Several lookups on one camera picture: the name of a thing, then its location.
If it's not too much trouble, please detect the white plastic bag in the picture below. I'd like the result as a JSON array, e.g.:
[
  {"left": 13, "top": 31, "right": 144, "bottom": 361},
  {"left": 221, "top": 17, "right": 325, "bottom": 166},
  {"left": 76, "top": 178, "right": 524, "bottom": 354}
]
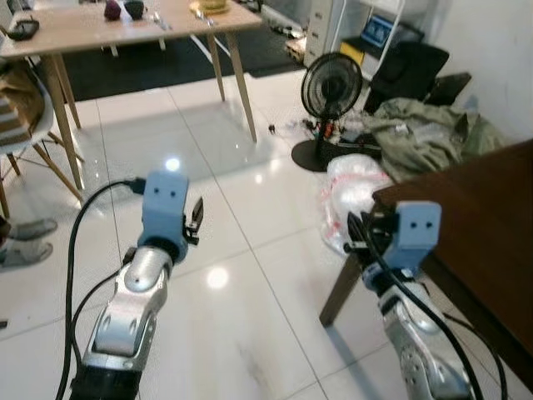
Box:
[{"left": 320, "top": 153, "right": 393, "bottom": 256}]

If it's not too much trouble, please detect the dark brown wooden table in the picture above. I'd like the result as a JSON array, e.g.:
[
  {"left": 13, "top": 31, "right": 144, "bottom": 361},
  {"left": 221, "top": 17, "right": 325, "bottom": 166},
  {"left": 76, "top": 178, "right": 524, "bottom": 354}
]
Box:
[{"left": 320, "top": 140, "right": 533, "bottom": 386}]

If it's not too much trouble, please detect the olive green jacket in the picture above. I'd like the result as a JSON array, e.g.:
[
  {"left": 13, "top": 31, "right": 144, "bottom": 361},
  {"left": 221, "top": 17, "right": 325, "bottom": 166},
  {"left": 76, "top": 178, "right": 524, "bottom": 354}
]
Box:
[{"left": 361, "top": 97, "right": 506, "bottom": 181}]

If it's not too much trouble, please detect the black floor fan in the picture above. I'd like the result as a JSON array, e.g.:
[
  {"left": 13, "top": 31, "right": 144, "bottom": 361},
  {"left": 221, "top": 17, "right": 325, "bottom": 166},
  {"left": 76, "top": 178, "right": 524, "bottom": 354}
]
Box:
[{"left": 291, "top": 52, "right": 366, "bottom": 173}]

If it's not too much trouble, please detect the black rug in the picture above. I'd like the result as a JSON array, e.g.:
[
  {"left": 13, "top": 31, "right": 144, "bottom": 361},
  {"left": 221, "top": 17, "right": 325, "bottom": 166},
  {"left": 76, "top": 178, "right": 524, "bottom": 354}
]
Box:
[{"left": 62, "top": 23, "right": 302, "bottom": 103}]

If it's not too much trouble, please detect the grey shoe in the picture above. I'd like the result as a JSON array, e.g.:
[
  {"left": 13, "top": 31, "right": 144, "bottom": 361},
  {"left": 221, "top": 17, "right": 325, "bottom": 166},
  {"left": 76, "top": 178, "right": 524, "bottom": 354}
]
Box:
[
  {"left": 0, "top": 241, "right": 53, "bottom": 269},
  {"left": 0, "top": 217, "right": 58, "bottom": 243}
]

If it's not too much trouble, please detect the black chair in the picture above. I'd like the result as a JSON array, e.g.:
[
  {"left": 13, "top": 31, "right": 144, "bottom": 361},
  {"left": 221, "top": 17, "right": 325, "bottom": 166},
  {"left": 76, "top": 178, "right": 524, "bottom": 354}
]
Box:
[{"left": 365, "top": 41, "right": 472, "bottom": 115}]

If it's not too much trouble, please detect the white chair with wooden legs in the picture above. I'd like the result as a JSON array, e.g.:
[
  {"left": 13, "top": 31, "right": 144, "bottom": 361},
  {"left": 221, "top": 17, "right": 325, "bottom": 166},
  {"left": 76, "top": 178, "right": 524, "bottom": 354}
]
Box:
[{"left": 0, "top": 60, "right": 86, "bottom": 219}]

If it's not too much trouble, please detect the yellow box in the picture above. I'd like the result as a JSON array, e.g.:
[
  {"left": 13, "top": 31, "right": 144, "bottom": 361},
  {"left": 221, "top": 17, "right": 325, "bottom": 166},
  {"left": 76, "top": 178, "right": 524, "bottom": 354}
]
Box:
[{"left": 339, "top": 40, "right": 366, "bottom": 67}]

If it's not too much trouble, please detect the silver cutlery piece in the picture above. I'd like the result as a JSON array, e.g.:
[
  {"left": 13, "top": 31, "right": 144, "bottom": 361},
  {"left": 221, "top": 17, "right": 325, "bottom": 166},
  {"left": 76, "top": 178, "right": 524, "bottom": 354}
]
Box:
[
  {"left": 195, "top": 7, "right": 217, "bottom": 27},
  {"left": 149, "top": 9, "right": 173, "bottom": 32}
]

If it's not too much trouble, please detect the laptop with blue screen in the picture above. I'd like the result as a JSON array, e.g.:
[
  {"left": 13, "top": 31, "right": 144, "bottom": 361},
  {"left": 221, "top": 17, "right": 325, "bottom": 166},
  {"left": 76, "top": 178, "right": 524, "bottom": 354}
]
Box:
[{"left": 361, "top": 15, "right": 397, "bottom": 49}]

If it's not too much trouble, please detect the yellow plate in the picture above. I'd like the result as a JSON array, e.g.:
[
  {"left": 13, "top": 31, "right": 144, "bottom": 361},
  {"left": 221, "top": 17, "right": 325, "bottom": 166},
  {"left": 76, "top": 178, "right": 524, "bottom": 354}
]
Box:
[{"left": 189, "top": 0, "right": 239, "bottom": 17}]

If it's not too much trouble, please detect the light wooden dining table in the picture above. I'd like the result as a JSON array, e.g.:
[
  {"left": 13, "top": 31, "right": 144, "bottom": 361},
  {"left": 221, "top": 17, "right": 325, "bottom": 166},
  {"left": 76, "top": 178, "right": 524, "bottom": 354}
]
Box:
[{"left": 0, "top": 0, "right": 267, "bottom": 191}]

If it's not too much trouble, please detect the black bowl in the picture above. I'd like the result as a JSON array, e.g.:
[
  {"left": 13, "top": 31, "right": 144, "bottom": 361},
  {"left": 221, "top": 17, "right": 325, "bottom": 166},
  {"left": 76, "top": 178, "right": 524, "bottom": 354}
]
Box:
[{"left": 124, "top": 0, "right": 147, "bottom": 20}]

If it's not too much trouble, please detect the brown paper bag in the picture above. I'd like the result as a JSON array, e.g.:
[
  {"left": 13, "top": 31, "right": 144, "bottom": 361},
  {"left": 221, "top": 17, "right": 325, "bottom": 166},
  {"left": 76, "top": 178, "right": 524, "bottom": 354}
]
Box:
[{"left": 0, "top": 62, "right": 47, "bottom": 141}]

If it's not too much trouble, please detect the white shelf unit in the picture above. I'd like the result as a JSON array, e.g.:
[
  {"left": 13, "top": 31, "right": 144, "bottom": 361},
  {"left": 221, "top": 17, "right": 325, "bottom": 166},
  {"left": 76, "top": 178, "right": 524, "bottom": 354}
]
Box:
[{"left": 303, "top": 0, "right": 442, "bottom": 84}]

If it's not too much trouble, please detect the black tray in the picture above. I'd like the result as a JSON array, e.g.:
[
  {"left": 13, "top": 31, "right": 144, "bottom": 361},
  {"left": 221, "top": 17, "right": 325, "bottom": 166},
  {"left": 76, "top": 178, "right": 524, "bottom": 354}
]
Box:
[{"left": 3, "top": 17, "right": 41, "bottom": 42}]

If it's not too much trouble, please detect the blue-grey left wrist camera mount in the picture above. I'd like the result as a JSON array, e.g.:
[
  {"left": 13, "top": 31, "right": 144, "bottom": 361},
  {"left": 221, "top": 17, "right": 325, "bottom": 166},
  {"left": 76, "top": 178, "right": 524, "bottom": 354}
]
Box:
[{"left": 139, "top": 171, "right": 192, "bottom": 253}]

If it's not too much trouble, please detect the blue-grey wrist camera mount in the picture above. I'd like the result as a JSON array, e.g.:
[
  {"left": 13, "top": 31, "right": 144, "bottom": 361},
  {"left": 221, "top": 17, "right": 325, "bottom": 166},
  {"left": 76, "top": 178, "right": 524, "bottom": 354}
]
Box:
[
  {"left": 139, "top": 171, "right": 192, "bottom": 253},
  {"left": 384, "top": 200, "right": 443, "bottom": 273}
]

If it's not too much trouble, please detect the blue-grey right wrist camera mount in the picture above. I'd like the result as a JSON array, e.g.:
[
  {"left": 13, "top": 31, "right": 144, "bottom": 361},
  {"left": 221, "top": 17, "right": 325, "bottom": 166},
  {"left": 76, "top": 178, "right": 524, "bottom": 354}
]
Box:
[{"left": 384, "top": 200, "right": 443, "bottom": 273}]

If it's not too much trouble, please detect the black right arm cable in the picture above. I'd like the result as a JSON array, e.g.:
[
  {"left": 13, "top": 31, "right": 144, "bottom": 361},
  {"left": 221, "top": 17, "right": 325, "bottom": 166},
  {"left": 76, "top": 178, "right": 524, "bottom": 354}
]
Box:
[{"left": 348, "top": 212, "right": 509, "bottom": 400}]

